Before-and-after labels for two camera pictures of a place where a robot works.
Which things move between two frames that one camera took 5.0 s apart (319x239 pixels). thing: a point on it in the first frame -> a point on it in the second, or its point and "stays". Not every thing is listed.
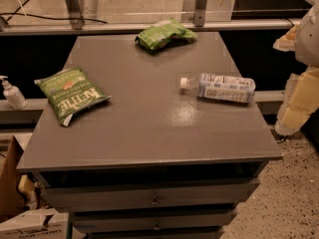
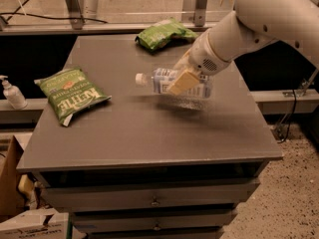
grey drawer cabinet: [170, 156] stays
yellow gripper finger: [287, 42] -> [203, 58]
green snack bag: [159, 34] stays
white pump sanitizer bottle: [13, 95] stays
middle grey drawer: [153, 222] stays
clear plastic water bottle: [219, 87] -> [162, 78]
